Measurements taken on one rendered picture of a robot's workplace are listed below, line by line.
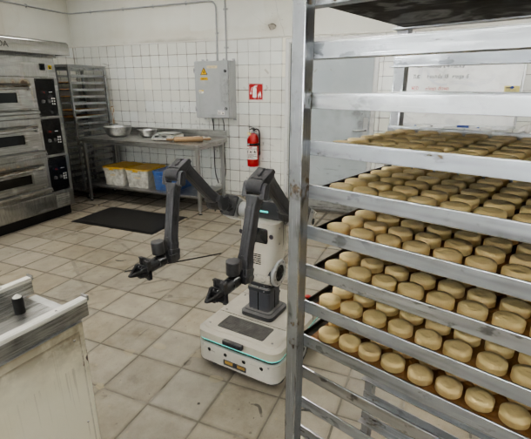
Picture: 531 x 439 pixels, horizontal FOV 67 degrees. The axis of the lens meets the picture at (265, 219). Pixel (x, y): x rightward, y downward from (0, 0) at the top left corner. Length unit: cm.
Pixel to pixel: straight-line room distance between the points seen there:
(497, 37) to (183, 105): 539
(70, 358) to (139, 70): 526
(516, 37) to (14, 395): 136
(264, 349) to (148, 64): 480
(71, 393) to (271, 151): 431
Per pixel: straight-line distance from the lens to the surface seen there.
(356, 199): 79
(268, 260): 220
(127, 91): 648
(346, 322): 90
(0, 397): 135
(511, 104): 69
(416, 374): 93
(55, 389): 144
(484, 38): 70
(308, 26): 81
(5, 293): 160
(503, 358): 88
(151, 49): 619
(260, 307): 238
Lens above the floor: 152
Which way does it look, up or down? 18 degrees down
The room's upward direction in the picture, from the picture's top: straight up
